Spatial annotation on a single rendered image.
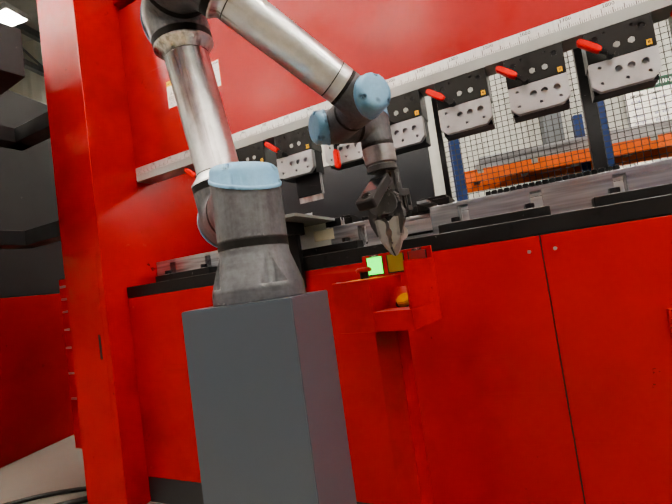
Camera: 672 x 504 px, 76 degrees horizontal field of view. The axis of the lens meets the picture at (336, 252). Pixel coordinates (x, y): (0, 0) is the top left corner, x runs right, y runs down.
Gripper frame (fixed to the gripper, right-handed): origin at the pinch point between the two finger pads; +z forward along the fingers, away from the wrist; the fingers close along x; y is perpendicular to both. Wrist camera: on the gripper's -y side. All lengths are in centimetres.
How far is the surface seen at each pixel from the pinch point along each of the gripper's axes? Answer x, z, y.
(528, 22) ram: -30, -55, 47
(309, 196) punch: 48, -23, 36
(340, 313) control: 13.7, 12.4, -6.3
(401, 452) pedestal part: 5.6, 46.3, -4.1
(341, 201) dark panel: 67, -24, 84
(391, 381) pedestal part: 5.5, 30.0, -2.7
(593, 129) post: -37, -31, 123
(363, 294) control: 6.5, 8.6, -5.9
